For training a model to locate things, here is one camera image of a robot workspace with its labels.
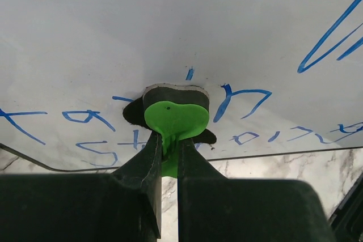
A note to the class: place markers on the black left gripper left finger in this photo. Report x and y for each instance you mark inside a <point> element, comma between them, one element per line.
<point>124,205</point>

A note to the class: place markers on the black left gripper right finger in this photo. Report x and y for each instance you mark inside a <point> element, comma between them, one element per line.
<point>212,207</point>

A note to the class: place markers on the green black whiteboard eraser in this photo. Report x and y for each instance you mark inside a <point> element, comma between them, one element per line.
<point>176,113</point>

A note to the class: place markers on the white dry-erase whiteboard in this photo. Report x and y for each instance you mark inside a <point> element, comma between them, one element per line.
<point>282,75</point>

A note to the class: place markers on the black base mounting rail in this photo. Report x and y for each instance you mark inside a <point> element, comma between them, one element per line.
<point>346,220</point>

